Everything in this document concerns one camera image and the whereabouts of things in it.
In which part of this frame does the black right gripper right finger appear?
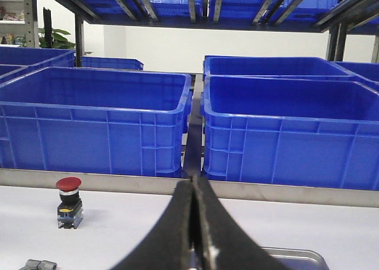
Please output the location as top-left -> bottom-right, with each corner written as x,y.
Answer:
189,176 -> 289,269

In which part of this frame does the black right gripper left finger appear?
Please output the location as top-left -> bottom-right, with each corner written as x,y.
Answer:
113,181 -> 193,269

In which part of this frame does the silver metal tray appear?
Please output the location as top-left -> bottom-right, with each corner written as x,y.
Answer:
263,247 -> 329,270

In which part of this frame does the red emergency stop button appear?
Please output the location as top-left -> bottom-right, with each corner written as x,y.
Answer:
56,176 -> 83,229

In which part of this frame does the grey metal clamp block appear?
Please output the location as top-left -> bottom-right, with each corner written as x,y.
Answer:
20,259 -> 57,270

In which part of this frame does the blue plastic crate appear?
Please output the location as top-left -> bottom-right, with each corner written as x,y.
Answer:
0,46 -> 76,169
335,62 -> 379,91
202,76 -> 378,190
81,56 -> 144,70
203,56 -> 357,81
1,67 -> 191,178

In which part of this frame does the green potted plant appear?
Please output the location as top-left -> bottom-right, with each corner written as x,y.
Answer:
38,28 -> 75,49

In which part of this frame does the white store shelf with goods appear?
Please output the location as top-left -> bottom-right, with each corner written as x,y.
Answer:
1,0 -> 26,47

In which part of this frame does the metal shelving rack frame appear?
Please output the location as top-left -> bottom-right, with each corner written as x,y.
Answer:
0,0 -> 379,208

